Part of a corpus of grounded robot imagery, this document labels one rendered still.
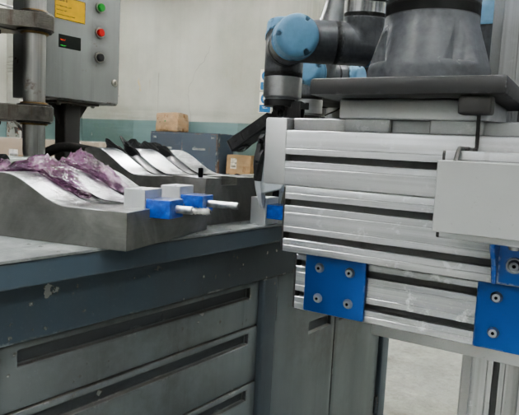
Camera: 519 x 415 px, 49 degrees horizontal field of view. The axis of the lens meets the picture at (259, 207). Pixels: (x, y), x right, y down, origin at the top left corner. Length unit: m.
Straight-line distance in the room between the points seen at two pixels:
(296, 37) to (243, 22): 7.70
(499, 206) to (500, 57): 0.42
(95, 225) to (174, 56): 8.48
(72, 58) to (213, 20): 7.09
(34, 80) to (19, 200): 0.84
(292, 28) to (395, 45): 0.30
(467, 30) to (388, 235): 0.26
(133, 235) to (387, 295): 0.36
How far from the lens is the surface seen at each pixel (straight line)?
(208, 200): 0.94
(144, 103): 9.52
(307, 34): 0.99
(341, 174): 0.72
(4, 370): 0.87
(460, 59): 0.72
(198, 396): 1.16
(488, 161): 0.59
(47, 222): 0.87
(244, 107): 8.47
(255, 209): 1.12
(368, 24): 1.03
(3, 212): 0.93
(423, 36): 0.71
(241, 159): 7.98
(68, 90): 1.92
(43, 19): 1.72
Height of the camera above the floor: 0.95
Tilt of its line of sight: 6 degrees down
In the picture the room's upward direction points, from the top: 3 degrees clockwise
